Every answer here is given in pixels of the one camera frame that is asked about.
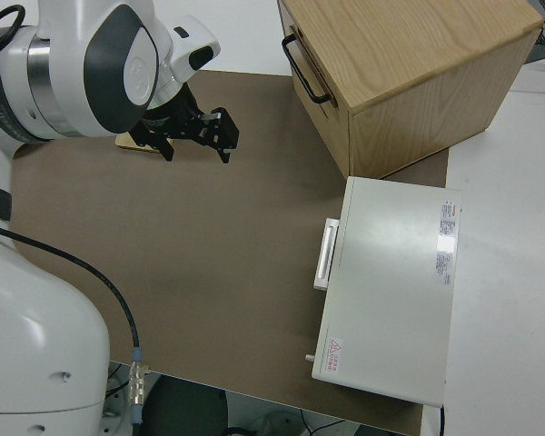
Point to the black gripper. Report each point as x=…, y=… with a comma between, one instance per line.
x=186, y=122

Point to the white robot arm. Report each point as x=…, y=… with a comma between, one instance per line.
x=118, y=59

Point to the wooden mug tree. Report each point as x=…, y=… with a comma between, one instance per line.
x=125, y=141

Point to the brown table mat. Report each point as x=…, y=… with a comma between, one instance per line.
x=186, y=236

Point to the white toaster oven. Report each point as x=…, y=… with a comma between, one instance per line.
x=390, y=281

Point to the wooden drawer cabinet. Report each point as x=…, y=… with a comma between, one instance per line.
x=413, y=45

